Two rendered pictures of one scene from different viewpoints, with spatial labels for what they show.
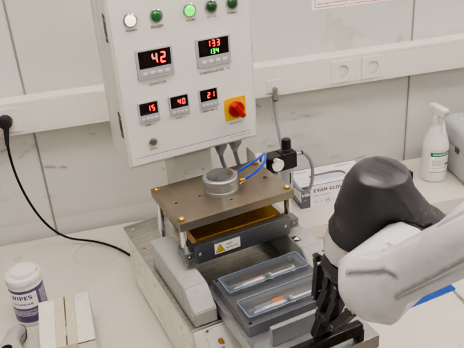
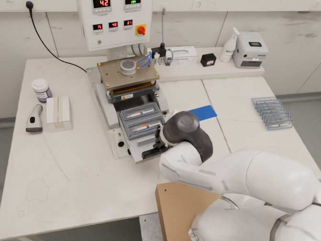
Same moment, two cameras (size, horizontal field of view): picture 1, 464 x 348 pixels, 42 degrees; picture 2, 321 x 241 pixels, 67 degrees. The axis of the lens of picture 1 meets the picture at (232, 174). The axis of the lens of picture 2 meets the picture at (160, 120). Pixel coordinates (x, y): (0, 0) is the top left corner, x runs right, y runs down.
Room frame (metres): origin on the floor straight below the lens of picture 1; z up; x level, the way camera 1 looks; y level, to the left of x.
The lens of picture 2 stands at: (0.28, -0.06, 1.95)
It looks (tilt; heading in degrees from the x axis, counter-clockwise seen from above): 54 degrees down; 352
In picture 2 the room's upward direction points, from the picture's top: 11 degrees clockwise
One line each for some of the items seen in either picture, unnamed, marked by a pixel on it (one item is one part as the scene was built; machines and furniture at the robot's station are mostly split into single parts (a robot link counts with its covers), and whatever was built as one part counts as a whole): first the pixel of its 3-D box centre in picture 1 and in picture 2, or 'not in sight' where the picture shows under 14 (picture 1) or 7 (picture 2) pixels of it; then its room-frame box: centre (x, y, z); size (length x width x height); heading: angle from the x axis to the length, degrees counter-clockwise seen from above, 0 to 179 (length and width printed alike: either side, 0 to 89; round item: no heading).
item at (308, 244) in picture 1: (293, 242); (156, 93); (1.18, -0.13, 0.97); 0.26 x 0.05 x 0.07; 24
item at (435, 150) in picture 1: (436, 142); (230, 45); (1.75, -0.66, 0.92); 0.09 x 0.08 x 0.25; 15
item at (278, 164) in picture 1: (279, 168); (157, 55); (1.40, -0.12, 1.05); 0.15 x 0.05 x 0.15; 114
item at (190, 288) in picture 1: (181, 277); (106, 104); (1.08, 0.13, 0.97); 0.25 x 0.05 x 0.07; 24
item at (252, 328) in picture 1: (274, 291); (143, 120); (0.98, -0.07, 0.98); 0.20 x 0.17 x 0.03; 114
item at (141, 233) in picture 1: (220, 250); (126, 90); (1.23, 0.04, 0.93); 0.46 x 0.35 x 0.01; 24
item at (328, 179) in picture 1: (328, 184); (179, 55); (1.69, -0.30, 0.83); 0.23 x 0.12 x 0.07; 103
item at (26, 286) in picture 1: (27, 293); (42, 91); (1.25, 0.54, 0.83); 0.09 x 0.09 x 0.15
